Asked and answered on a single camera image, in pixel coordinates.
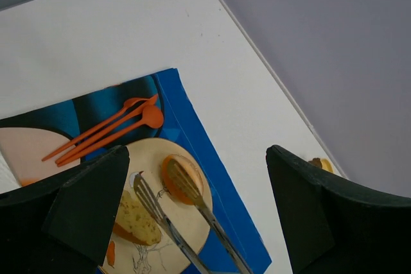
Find blue placemat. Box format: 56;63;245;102
1;69;271;273

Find seeded bread slice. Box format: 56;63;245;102
113;190;162;246

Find orange plastic fork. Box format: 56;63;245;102
42;98;148;162

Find metal serving tongs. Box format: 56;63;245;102
133;163;252;273

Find dark chocolate croissant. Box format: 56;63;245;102
308;158;322;168

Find orange plastic knife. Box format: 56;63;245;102
55;94;159;166

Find beige bird pattern plate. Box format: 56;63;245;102
98;138;213;274

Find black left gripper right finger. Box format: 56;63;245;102
266;145;410;273

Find orange glazed bun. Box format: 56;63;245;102
161;154;204;205

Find yellow tray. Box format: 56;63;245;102
320;158;334;173

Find orange plastic spoon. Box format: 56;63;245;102
57;105;164;167

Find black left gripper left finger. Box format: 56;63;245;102
1;146;130;273

